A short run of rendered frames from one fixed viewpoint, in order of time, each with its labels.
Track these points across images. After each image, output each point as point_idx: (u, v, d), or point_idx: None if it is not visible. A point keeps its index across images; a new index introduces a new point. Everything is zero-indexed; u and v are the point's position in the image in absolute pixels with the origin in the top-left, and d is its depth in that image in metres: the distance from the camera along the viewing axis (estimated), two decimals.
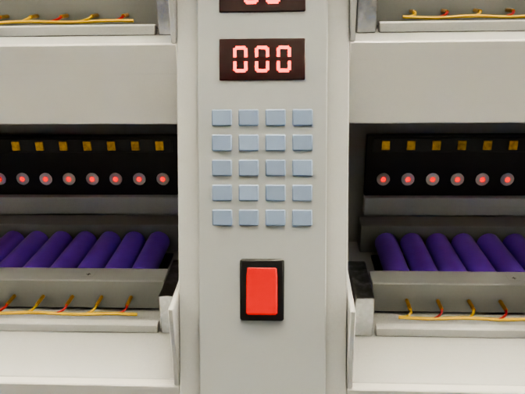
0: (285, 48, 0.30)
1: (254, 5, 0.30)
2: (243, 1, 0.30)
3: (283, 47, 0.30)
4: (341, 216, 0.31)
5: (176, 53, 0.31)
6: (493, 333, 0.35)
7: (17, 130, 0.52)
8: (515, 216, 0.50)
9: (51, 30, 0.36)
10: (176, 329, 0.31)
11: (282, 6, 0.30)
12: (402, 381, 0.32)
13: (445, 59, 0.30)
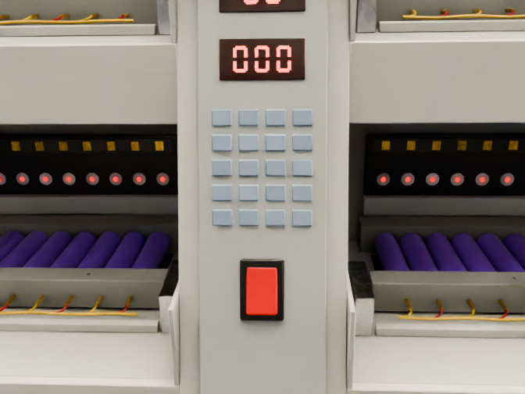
0: (285, 48, 0.30)
1: (254, 5, 0.30)
2: (243, 1, 0.30)
3: (283, 47, 0.30)
4: (341, 216, 0.31)
5: (176, 53, 0.31)
6: (493, 333, 0.35)
7: (17, 130, 0.52)
8: (515, 216, 0.50)
9: (51, 30, 0.36)
10: (176, 329, 0.31)
11: (282, 6, 0.30)
12: (402, 381, 0.32)
13: (445, 59, 0.30)
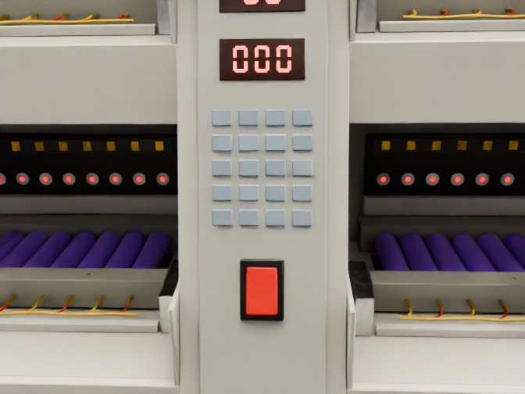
0: (285, 48, 0.30)
1: (254, 5, 0.30)
2: (243, 1, 0.30)
3: (283, 47, 0.30)
4: (341, 216, 0.31)
5: (176, 53, 0.31)
6: (493, 333, 0.35)
7: (17, 130, 0.52)
8: (515, 216, 0.50)
9: (51, 30, 0.36)
10: (176, 329, 0.31)
11: (282, 6, 0.30)
12: (402, 381, 0.32)
13: (445, 59, 0.30)
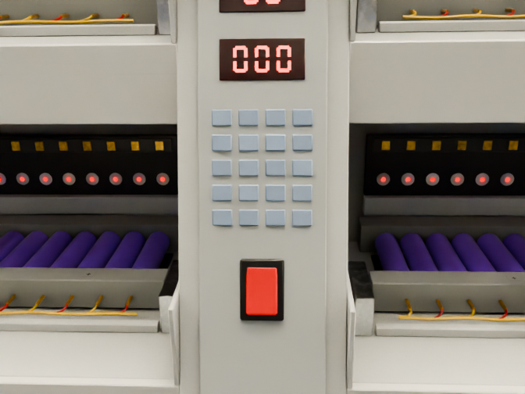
0: (285, 48, 0.30)
1: (254, 5, 0.30)
2: (243, 1, 0.30)
3: (283, 47, 0.30)
4: (341, 216, 0.31)
5: (176, 53, 0.31)
6: (493, 333, 0.35)
7: (17, 130, 0.52)
8: (515, 216, 0.50)
9: (51, 30, 0.36)
10: (176, 329, 0.31)
11: (282, 6, 0.30)
12: (402, 381, 0.32)
13: (445, 59, 0.30)
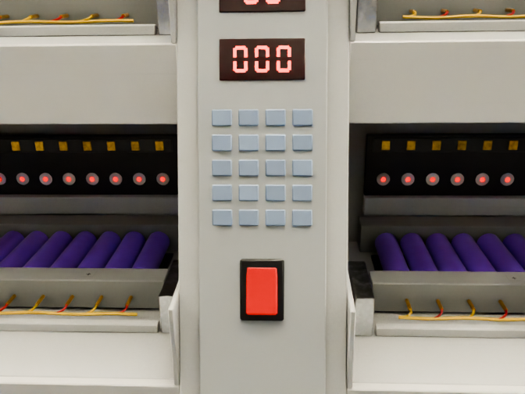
0: (285, 48, 0.30)
1: (254, 5, 0.30)
2: (243, 1, 0.30)
3: (283, 47, 0.30)
4: (341, 216, 0.31)
5: (176, 53, 0.31)
6: (493, 333, 0.35)
7: (17, 130, 0.52)
8: (515, 216, 0.50)
9: (51, 30, 0.36)
10: (176, 329, 0.31)
11: (282, 6, 0.30)
12: (402, 381, 0.32)
13: (445, 59, 0.30)
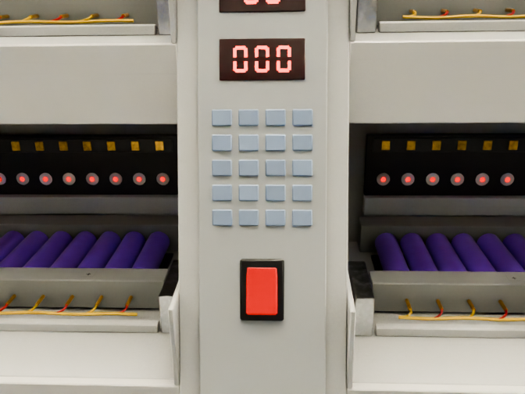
0: (285, 48, 0.30)
1: (254, 5, 0.30)
2: (243, 1, 0.30)
3: (283, 47, 0.30)
4: (341, 216, 0.31)
5: (176, 53, 0.31)
6: (493, 333, 0.35)
7: (17, 130, 0.52)
8: (515, 216, 0.50)
9: (51, 30, 0.36)
10: (176, 329, 0.31)
11: (282, 6, 0.30)
12: (402, 381, 0.32)
13: (445, 59, 0.30)
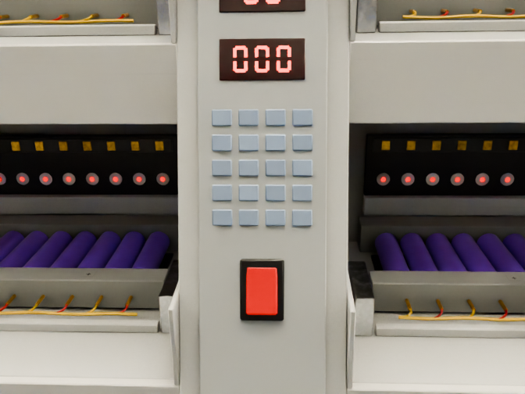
0: (285, 48, 0.30)
1: (254, 5, 0.30)
2: (243, 1, 0.30)
3: (283, 47, 0.30)
4: (341, 216, 0.31)
5: (176, 53, 0.31)
6: (493, 333, 0.35)
7: (17, 130, 0.52)
8: (515, 216, 0.50)
9: (51, 30, 0.36)
10: (176, 329, 0.31)
11: (282, 6, 0.30)
12: (402, 381, 0.32)
13: (445, 59, 0.30)
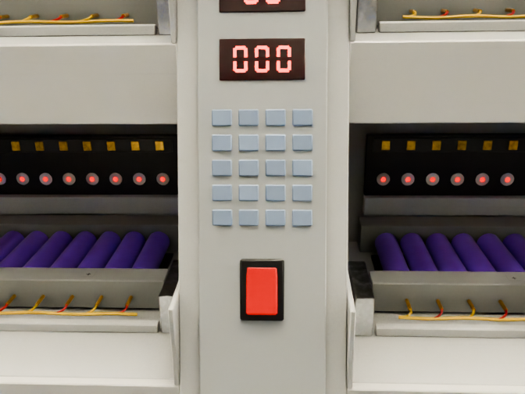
0: (285, 48, 0.30)
1: (254, 5, 0.30)
2: (243, 1, 0.30)
3: (283, 47, 0.30)
4: (341, 216, 0.31)
5: (176, 53, 0.31)
6: (493, 333, 0.35)
7: (17, 130, 0.52)
8: (515, 216, 0.50)
9: (51, 30, 0.36)
10: (176, 329, 0.31)
11: (282, 6, 0.30)
12: (402, 381, 0.32)
13: (445, 59, 0.30)
